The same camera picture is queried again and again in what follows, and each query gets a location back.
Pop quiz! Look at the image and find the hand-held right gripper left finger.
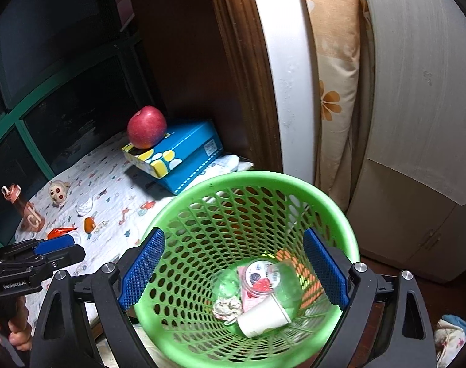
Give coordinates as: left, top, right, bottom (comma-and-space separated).
29, 228, 166, 368

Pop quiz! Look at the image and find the white paper cup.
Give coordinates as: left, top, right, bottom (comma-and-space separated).
237, 295, 292, 339

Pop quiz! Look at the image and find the clear plastic cup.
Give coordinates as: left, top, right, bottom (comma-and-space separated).
269, 263, 308, 317
211, 269, 242, 300

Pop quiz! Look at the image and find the blue patterned tissue box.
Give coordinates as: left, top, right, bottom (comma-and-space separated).
122, 120, 224, 195

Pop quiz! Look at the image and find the white curved panel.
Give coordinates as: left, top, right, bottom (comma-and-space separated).
246, 0, 322, 185

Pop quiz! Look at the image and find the paper ball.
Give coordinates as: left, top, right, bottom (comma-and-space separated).
213, 298, 242, 324

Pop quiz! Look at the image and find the green mesh basket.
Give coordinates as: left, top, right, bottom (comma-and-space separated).
132, 171, 361, 368

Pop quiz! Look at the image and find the brown wooden cabinet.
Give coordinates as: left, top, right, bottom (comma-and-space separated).
123, 0, 283, 173

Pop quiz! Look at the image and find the floral curtain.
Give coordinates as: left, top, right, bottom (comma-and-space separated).
296, 0, 374, 211

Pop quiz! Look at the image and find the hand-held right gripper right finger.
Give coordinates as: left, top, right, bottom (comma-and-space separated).
303, 228, 437, 368

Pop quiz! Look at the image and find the cream skull-shaped toy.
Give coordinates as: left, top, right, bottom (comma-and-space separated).
49, 179, 70, 205

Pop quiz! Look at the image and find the clear lidded round container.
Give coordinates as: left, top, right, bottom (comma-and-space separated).
242, 261, 282, 297

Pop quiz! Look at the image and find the green window frame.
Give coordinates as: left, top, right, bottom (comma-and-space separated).
0, 33, 142, 185

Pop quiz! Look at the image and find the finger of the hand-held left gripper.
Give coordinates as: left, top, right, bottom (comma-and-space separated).
31, 244, 86, 273
33, 235, 76, 255

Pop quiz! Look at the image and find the red apple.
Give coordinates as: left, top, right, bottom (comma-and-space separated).
126, 106, 168, 149

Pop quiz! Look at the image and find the orange wrapper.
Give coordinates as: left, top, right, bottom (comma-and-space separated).
47, 227, 78, 239

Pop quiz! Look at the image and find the floral cloth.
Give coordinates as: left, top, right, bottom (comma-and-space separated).
434, 313, 466, 368

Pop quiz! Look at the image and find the white printed blanket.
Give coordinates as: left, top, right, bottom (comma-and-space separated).
16, 130, 254, 353

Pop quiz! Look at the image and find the person's left hand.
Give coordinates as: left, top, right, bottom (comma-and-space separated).
0, 307, 33, 353

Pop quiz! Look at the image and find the orange water bottle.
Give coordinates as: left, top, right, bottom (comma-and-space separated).
2, 185, 45, 232

